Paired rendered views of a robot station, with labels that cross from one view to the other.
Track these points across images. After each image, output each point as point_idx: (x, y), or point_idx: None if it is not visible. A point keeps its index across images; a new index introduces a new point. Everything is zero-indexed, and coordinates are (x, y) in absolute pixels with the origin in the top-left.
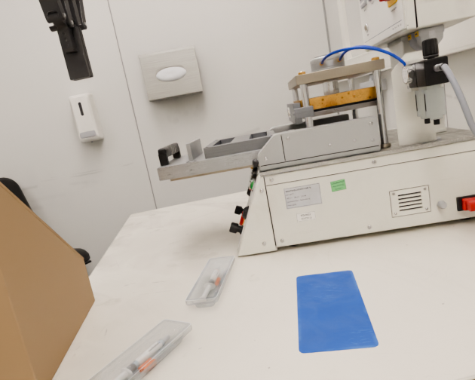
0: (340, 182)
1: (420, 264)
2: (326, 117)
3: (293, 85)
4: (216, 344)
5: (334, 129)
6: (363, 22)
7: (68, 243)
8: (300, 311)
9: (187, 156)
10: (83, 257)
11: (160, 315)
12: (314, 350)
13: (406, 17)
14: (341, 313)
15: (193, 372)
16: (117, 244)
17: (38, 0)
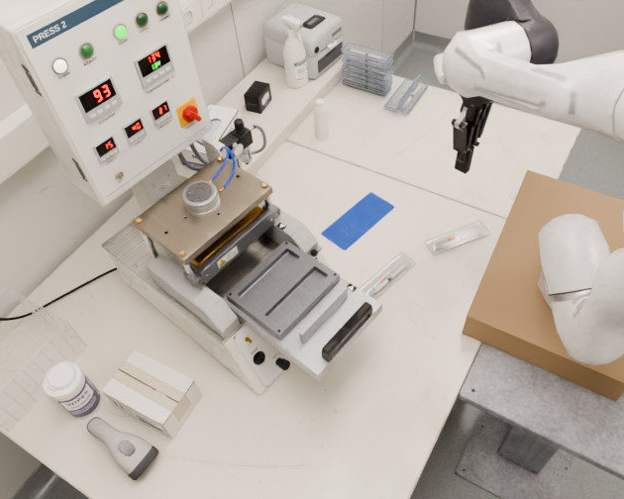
0: None
1: (295, 213)
2: (171, 268)
3: (249, 211)
4: (418, 233)
5: None
6: (105, 175)
7: (478, 286)
8: (371, 226)
9: (321, 344)
10: (467, 314)
11: (429, 275)
12: (389, 204)
13: (210, 122)
14: (361, 212)
15: (436, 225)
16: (408, 473)
17: (484, 125)
